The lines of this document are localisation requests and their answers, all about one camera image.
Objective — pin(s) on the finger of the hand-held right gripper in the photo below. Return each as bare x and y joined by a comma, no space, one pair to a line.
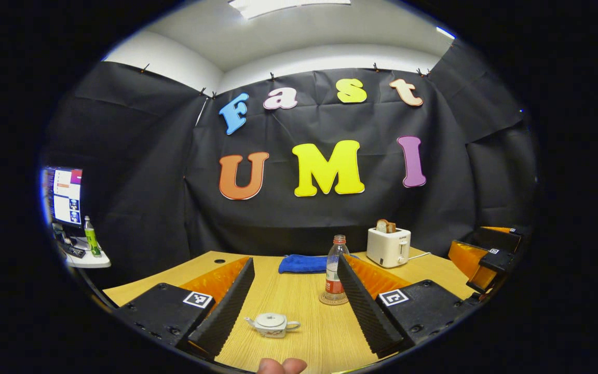
506,236
499,258

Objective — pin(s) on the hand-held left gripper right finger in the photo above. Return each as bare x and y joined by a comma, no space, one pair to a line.
364,311

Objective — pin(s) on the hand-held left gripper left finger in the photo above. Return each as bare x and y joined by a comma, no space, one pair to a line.
229,306

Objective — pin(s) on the round wooden coaster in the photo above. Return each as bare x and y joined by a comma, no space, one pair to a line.
327,301

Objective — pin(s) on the clear water bottle red label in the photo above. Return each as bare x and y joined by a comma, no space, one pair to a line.
333,270

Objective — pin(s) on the green drink bottle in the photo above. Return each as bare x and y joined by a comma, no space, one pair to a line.
92,240

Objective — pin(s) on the white toaster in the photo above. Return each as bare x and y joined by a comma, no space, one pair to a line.
387,248

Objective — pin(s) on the blue towel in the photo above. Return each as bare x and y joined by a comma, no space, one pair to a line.
301,264

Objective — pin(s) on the toast slice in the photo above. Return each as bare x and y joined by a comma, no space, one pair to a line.
381,226
391,227

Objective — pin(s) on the white side table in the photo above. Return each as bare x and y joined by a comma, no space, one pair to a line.
91,261

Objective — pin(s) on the black keyboard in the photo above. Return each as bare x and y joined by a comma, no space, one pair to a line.
74,251

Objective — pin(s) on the computer monitor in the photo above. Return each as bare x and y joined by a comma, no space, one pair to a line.
65,196

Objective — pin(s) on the ceiling light panel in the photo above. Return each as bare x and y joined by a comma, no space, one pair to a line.
288,7

